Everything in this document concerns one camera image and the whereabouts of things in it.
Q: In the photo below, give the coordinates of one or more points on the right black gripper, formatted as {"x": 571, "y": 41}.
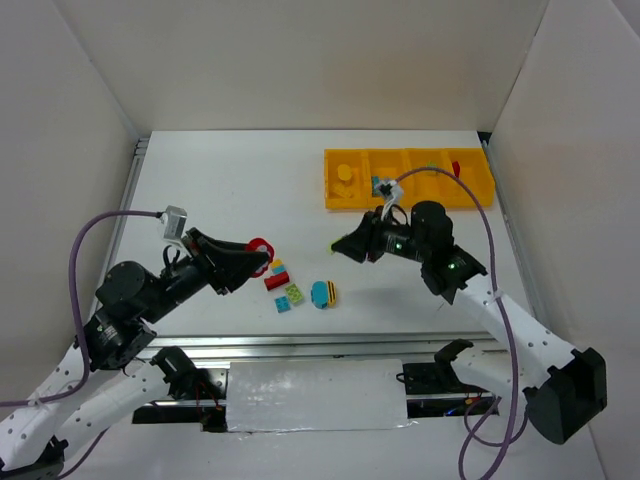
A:
{"x": 373, "y": 238}

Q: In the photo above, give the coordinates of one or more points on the yellow long lego brick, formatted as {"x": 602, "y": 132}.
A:
{"x": 341, "y": 191}

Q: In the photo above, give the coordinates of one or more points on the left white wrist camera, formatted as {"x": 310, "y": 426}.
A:
{"x": 173, "y": 221}

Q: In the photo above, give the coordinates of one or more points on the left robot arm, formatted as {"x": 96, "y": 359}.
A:
{"x": 73, "y": 405}

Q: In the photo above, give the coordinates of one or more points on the teal long lego brick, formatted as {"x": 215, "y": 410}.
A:
{"x": 374, "y": 186}

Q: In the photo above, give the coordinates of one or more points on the lime green lego plate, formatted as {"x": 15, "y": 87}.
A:
{"x": 294, "y": 294}

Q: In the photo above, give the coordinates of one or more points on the aluminium front rail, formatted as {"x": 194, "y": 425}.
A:
{"x": 232, "y": 348}

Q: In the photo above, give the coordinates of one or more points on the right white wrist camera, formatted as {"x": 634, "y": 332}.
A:
{"x": 391, "y": 192}

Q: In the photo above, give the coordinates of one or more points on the white foil covered panel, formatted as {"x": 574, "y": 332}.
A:
{"x": 325, "y": 395}

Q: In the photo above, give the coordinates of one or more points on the teal square lego plate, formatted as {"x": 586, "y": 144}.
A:
{"x": 282, "y": 304}

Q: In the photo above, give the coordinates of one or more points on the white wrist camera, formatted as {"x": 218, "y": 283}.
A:
{"x": 391, "y": 192}
{"x": 173, "y": 221}

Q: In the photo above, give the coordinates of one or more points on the round yellow lego brick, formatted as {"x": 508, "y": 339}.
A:
{"x": 344, "y": 173}

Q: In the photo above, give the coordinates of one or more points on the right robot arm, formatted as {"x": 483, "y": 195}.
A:
{"x": 563, "y": 387}

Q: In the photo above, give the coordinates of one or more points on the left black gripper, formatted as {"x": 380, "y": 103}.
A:
{"x": 208, "y": 263}

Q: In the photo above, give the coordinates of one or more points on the aluminium right rail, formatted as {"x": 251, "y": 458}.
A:
{"x": 509, "y": 220}

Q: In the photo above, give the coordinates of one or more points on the teal rounded lego brick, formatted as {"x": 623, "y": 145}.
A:
{"x": 320, "y": 295}

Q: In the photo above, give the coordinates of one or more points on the yellow four-compartment bin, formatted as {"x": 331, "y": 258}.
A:
{"x": 441, "y": 186}

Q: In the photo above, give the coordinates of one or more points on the red arch lego brick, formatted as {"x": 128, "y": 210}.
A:
{"x": 276, "y": 281}

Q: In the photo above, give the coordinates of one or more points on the red flower lego brick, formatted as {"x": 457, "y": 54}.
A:
{"x": 260, "y": 245}

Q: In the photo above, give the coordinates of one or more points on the yellow black striped lego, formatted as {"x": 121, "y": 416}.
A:
{"x": 331, "y": 294}

